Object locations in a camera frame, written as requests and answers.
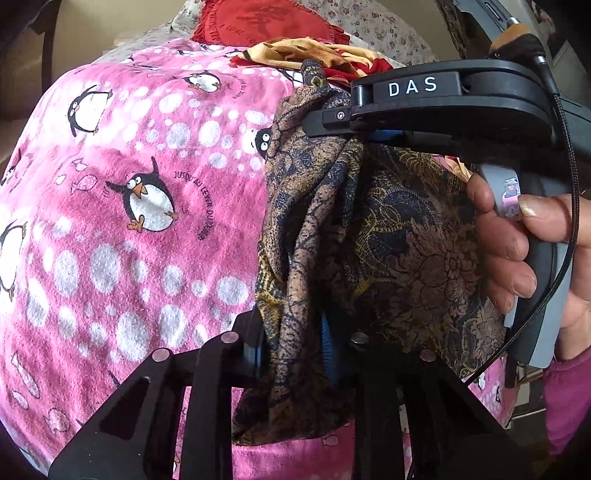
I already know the pink penguin blanket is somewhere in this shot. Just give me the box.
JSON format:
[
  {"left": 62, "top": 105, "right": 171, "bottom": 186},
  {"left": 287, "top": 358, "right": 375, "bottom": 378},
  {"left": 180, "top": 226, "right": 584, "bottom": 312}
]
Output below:
[{"left": 0, "top": 37, "right": 518, "bottom": 480}]

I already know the black cable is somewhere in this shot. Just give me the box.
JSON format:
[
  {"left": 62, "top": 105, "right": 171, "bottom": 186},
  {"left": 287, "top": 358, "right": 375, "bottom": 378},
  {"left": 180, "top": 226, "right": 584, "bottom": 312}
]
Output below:
[{"left": 464, "top": 55, "right": 581, "bottom": 386}]

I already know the right hand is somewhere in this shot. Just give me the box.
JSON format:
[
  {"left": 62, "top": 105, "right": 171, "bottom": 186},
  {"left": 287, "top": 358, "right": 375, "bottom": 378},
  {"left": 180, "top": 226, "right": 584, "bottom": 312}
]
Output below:
[{"left": 465, "top": 172, "right": 591, "bottom": 362}]

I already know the floral bed pillow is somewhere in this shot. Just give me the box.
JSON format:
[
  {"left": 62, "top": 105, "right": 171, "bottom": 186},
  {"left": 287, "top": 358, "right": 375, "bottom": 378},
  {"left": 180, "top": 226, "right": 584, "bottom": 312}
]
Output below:
[{"left": 173, "top": 1, "right": 437, "bottom": 65}]

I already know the dark floral patterned garment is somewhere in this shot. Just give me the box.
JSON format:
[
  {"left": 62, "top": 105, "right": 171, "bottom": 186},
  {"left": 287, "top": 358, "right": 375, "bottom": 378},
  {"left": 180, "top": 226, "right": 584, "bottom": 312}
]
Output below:
[{"left": 232, "top": 60, "right": 505, "bottom": 446}]

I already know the gold and red blanket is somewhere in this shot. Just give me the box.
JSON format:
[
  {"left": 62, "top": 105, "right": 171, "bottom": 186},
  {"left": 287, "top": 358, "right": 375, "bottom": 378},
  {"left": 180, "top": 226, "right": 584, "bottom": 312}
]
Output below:
[{"left": 229, "top": 37, "right": 394, "bottom": 86}]

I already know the red heart pillow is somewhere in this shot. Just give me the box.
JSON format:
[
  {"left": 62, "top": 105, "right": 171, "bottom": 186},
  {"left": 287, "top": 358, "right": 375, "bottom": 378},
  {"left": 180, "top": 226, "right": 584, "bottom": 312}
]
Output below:
[{"left": 191, "top": 0, "right": 349, "bottom": 47}]

